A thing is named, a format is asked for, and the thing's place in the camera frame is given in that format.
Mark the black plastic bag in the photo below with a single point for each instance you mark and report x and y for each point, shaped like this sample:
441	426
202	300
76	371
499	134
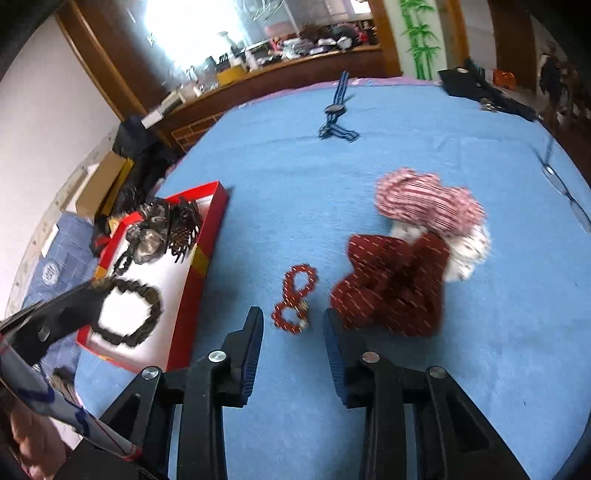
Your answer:
143	157

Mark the dark hair claw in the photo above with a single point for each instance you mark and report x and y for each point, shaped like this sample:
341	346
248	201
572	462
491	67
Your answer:
157	214

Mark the white box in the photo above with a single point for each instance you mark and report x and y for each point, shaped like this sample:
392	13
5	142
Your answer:
161	108

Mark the brown cardboard box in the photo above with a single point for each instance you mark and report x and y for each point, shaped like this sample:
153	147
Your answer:
99	184

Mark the pink striped scrunchie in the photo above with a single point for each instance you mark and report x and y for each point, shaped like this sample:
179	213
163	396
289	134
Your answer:
425	203

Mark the orange box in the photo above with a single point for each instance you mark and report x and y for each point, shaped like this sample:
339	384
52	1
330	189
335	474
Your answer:
504	78

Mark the dark red scrunchie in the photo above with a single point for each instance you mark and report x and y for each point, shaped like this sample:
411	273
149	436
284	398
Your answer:
392	286

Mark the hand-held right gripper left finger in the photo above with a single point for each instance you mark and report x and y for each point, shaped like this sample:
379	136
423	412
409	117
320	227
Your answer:
251	355

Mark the red cardboard box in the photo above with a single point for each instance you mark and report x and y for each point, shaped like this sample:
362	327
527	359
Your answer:
214	203

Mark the dark hanging jacket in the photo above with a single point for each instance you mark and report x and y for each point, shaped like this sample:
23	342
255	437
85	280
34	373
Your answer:
556	83

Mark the wooden counter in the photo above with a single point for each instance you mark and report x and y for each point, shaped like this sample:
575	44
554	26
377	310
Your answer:
286	74

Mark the large glass window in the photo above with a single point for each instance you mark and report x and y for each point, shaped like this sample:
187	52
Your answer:
207	27

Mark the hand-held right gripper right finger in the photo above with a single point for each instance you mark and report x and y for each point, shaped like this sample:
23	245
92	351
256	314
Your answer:
334	360

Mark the brown hair claw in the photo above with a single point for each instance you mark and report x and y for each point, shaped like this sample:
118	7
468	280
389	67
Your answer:
184	230

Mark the green bamboo wall sticker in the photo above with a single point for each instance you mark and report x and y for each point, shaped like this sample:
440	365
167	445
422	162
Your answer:
420	37

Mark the grey translucent hair claw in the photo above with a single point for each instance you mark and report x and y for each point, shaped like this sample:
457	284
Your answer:
147	247

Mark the white dotted scrunchie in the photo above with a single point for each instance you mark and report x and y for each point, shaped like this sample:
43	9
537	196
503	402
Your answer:
471	251

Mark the yellow container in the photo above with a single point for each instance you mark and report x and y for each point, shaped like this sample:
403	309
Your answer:
230	77

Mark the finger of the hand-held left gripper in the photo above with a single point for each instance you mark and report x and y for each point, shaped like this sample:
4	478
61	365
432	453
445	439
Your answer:
60	318

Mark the heap of bags and clothes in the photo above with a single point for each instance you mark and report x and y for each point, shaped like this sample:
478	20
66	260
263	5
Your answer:
323	39

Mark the person's left hand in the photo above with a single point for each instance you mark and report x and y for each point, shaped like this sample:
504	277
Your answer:
37	438

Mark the eyeglasses with dark frame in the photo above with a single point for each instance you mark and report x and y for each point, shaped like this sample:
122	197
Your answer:
551	171

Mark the bunch of keys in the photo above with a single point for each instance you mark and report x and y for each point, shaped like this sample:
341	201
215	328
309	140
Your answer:
487	106

